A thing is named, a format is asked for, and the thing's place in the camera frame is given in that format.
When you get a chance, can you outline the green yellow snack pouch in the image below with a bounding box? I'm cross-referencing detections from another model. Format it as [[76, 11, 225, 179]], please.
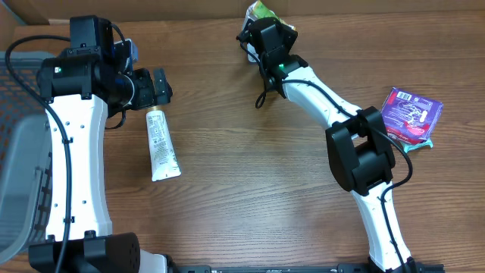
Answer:
[[242, 0, 296, 30]]

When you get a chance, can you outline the white tube with gold cap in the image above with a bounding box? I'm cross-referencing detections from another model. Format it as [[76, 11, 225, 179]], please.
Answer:
[[145, 107, 181, 182]]

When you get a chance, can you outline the purple sanitary pad pack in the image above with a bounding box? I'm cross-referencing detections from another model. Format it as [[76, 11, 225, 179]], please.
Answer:
[[380, 87, 443, 145]]

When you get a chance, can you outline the teal wet wipes pack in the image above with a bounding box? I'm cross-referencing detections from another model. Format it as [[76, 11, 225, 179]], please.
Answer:
[[400, 139, 433, 153]]

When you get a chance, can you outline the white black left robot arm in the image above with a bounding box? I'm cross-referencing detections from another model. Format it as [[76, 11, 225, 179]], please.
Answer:
[[28, 15, 174, 272]]

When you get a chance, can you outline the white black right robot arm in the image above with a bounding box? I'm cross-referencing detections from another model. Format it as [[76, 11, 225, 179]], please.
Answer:
[[237, 17, 418, 272]]

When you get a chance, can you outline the white barcode scanner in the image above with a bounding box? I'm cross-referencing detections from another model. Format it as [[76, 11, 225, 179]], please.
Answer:
[[248, 49, 259, 63]]

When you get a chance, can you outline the dark grey plastic basket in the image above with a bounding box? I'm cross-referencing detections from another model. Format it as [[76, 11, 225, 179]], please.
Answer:
[[1, 52, 52, 264]]

